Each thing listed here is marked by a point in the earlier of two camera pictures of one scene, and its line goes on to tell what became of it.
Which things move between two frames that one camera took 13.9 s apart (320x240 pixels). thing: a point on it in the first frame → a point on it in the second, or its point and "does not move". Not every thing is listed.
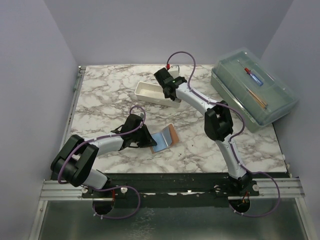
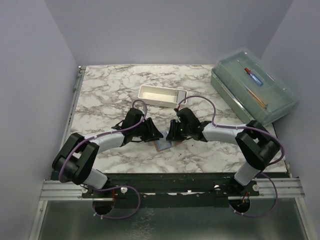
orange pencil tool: [262, 104] does not move
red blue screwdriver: [249, 72] does not move
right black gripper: [183, 78] → [172, 134]
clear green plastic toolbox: [253, 91] does not move
